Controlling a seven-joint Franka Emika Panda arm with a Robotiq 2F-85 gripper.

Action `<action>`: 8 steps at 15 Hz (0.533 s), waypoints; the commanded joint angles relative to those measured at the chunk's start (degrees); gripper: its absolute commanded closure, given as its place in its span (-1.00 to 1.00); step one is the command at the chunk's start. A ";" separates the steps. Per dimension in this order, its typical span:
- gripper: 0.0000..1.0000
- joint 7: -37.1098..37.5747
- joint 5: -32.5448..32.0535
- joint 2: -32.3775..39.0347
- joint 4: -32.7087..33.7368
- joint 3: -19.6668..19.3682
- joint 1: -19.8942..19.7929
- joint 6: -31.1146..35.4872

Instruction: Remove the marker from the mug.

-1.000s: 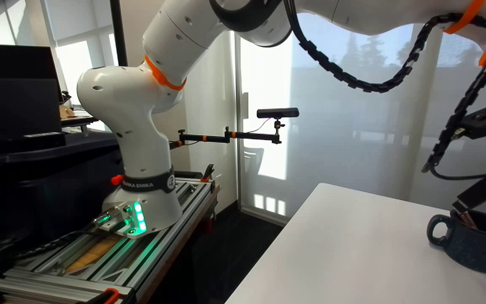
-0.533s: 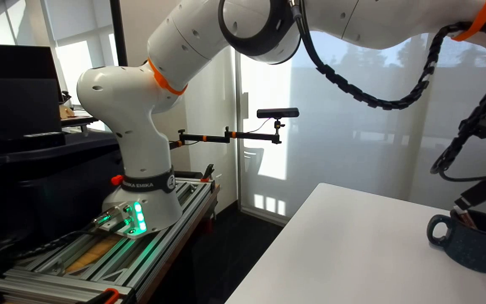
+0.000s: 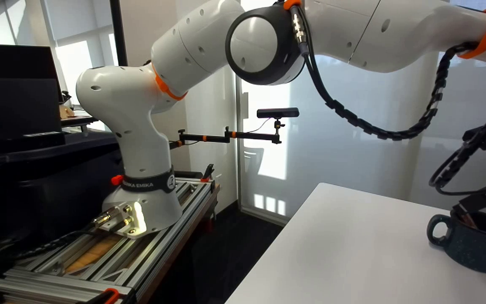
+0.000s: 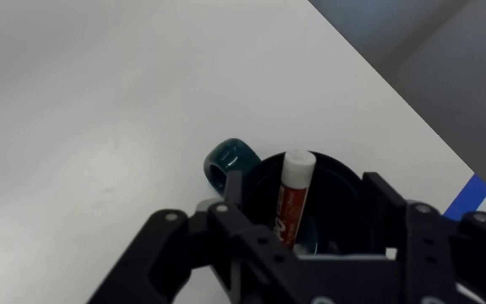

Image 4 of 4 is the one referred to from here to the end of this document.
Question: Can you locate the blue tape line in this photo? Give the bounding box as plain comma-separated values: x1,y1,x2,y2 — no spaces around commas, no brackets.
442,172,486,223

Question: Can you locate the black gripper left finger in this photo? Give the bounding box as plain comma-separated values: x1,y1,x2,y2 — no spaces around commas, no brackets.
88,167,334,304

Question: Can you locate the red marker with white cap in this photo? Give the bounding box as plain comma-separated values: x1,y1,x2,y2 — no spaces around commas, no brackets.
275,148,318,250

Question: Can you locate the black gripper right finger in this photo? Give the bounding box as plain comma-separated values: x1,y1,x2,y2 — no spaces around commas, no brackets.
363,170,486,304

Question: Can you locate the dark teal mug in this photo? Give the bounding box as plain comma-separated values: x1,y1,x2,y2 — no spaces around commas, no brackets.
201,136,409,260

